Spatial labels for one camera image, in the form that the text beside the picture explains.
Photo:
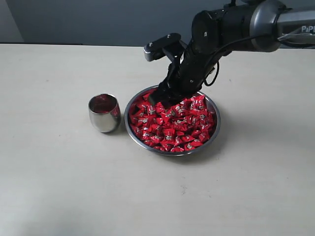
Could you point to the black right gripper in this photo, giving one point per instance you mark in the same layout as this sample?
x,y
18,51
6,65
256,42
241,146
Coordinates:
x,y
185,77

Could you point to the red candies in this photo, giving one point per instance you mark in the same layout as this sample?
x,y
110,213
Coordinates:
x,y
103,103

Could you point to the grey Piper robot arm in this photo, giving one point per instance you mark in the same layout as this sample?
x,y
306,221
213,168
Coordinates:
x,y
253,26

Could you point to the stainless steel bowl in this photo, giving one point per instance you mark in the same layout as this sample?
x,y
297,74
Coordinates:
x,y
190,124

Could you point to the stainless steel cup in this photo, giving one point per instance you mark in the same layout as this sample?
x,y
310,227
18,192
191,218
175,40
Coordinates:
x,y
108,122

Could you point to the red wrapped candy left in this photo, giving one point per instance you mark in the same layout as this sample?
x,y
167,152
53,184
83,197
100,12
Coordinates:
x,y
145,119

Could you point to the red wrapped candy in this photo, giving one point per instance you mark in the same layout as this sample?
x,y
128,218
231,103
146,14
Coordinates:
x,y
198,102
169,136
192,145
145,119

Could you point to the red wrapped candy upper right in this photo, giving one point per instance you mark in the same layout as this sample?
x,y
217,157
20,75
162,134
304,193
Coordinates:
x,y
198,102

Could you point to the red wrapped candy front centre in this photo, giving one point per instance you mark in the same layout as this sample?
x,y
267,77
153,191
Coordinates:
x,y
169,136

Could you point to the red wrapped candy front right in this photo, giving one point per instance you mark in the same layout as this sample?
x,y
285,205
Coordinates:
x,y
192,145

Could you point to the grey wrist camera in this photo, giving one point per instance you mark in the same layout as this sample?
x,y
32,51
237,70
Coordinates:
x,y
170,46

